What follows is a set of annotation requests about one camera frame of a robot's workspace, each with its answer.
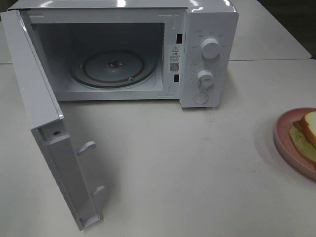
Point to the toast sandwich with filling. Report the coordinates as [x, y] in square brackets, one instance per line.
[303, 136]

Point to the white microwave door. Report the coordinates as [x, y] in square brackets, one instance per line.
[46, 118]

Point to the glass microwave turntable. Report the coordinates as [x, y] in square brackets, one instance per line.
[110, 69]

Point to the white warning label sticker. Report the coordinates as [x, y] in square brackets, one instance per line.
[175, 52]

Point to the white timer knob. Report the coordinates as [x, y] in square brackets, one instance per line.
[205, 79]

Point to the round white door button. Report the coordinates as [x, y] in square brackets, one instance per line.
[201, 98]

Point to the pink round plate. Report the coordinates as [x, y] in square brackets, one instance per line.
[285, 145]

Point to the upper white power knob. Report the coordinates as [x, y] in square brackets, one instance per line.
[210, 47]

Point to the white microwave oven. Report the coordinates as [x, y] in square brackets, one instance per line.
[70, 29]

